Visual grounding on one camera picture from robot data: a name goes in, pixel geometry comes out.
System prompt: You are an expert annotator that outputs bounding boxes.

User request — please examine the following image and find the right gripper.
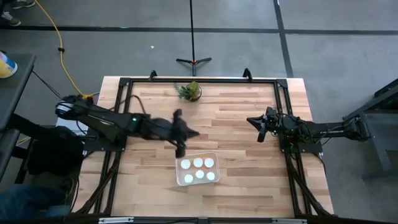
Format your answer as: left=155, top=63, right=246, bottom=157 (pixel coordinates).
left=247, top=106, right=279, bottom=143

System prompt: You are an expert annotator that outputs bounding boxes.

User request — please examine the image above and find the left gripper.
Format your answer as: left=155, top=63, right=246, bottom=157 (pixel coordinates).
left=172, top=108, right=200, bottom=159

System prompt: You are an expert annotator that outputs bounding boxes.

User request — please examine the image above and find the clear plastic basket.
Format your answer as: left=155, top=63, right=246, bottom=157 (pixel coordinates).
left=175, top=151, right=221, bottom=187

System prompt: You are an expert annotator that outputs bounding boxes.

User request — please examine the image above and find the green succulent plant in pot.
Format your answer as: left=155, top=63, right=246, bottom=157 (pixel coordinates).
left=174, top=80, right=203, bottom=103

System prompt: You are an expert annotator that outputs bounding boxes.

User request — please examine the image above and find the black tripod stand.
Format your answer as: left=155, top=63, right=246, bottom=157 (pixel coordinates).
left=175, top=0, right=213, bottom=77

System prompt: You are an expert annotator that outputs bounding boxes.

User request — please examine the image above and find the grey metal crossbar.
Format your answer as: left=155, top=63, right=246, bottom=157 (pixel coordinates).
left=98, top=217, right=308, bottom=224

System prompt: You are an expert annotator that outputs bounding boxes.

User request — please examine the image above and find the black bag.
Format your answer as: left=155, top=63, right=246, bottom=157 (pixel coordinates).
left=27, top=126, right=85, bottom=177

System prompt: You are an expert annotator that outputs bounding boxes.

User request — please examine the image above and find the person's leg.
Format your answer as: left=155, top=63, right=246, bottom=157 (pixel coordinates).
left=0, top=183, right=73, bottom=221

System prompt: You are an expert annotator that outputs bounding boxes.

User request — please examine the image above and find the black side table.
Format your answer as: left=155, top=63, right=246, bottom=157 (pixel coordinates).
left=0, top=52, right=37, bottom=131

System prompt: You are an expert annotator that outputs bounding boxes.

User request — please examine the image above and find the yellow and blue container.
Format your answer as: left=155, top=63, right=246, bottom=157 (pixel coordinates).
left=0, top=51, right=19, bottom=79

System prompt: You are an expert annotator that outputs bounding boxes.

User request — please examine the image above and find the person's shoe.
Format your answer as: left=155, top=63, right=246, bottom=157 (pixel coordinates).
left=0, top=11, right=22, bottom=27
left=12, top=0, right=36, bottom=9

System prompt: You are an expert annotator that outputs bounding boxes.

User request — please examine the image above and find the black aluminium table frame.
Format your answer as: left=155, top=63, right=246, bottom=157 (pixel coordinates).
left=73, top=77, right=335, bottom=218

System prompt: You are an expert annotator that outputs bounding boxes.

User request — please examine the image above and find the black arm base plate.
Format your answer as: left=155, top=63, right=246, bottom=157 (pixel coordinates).
left=278, top=129, right=324, bottom=155
left=83, top=136, right=127, bottom=153

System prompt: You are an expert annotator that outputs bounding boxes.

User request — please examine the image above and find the grey metal table frame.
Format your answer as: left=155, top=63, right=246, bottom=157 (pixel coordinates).
left=341, top=77, right=398, bottom=181

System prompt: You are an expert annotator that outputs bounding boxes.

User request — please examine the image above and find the thin black floor cable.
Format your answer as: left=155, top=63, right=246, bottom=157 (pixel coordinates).
left=30, top=70, right=63, bottom=100

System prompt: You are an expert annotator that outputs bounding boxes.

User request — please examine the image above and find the yellow power cable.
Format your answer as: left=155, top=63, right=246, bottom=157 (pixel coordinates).
left=34, top=0, right=95, bottom=100

